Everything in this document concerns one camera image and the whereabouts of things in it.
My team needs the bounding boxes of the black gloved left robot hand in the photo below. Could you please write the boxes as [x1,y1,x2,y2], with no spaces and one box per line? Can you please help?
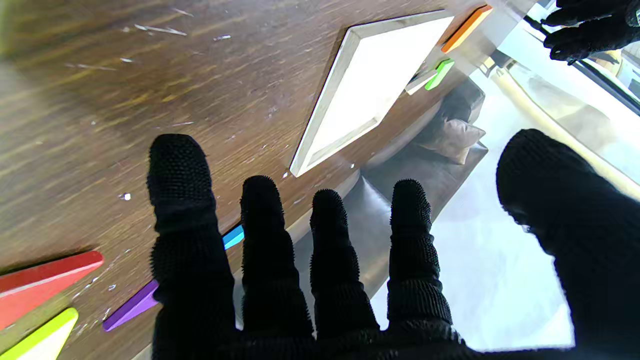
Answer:
[542,0,640,65]

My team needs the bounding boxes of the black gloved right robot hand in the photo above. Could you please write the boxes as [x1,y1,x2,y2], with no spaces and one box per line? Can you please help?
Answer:
[146,128,640,360]

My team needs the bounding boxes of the orange parallelogram piece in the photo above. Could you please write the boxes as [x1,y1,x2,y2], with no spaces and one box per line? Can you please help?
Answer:
[440,4,494,54]

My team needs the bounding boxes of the purple triangle piece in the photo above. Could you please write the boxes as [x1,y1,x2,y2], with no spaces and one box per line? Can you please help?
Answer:
[102,279,161,333]

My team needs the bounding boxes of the small beige triangle piece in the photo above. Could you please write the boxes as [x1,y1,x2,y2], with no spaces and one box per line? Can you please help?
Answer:
[404,69,439,96]

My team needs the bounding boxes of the square wooden tangram tray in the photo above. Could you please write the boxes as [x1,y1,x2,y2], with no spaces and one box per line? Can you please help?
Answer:
[289,9,456,178]

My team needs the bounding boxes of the large red triangle piece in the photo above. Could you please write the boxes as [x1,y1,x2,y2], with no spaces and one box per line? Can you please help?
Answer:
[0,251,105,331]

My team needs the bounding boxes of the large yellow triangle piece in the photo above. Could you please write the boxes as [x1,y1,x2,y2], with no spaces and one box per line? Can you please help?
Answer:
[0,307,80,360]

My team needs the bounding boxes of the green square piece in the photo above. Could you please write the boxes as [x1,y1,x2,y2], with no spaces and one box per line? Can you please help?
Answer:
[424,58,456,91]

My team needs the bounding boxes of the small blue triangle piece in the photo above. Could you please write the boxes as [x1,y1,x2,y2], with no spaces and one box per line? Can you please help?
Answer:
[222,224,245,250]

